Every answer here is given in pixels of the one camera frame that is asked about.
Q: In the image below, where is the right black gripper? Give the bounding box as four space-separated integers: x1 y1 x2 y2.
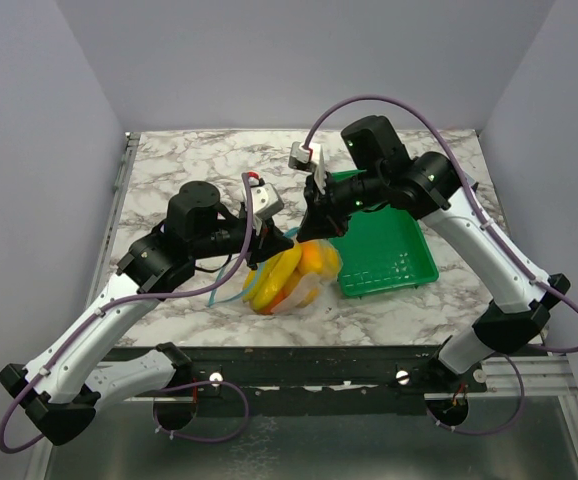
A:
296 168 385 241

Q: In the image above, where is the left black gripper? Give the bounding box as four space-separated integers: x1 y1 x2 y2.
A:
192 214 296 271

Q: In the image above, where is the red yellow mango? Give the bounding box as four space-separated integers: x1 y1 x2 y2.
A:
298 240 342 278

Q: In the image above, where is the yellow banana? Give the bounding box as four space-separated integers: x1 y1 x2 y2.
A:
249 244 302 313

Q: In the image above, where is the clear zip top bag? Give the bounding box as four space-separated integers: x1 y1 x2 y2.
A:
207 240 343 315

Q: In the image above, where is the green plastic bin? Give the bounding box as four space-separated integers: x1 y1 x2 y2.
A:
326 168 441 300

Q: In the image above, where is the orange fruit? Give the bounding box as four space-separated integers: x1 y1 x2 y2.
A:
259 292 285 315

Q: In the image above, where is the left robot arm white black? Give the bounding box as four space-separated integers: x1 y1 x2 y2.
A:
0 173 292 454

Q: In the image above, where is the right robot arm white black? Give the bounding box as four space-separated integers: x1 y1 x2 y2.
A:
289 115 570 391

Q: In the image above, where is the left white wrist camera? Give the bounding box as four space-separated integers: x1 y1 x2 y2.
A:
247 171 284 220

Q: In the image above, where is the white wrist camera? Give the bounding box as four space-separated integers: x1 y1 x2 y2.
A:
247 171 284 220
288 141 327 194

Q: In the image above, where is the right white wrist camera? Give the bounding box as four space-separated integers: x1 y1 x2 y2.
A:
288 141 327 194

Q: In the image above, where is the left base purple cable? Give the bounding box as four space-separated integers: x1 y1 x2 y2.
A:
154 380 251 444

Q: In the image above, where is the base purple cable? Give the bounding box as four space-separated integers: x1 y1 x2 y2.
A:
433 352 526 436
154 380 251 444

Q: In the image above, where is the black mounting rail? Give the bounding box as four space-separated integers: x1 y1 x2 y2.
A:
155 343 486 417

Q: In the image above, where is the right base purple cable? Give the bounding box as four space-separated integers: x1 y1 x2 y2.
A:
433 352 526 436

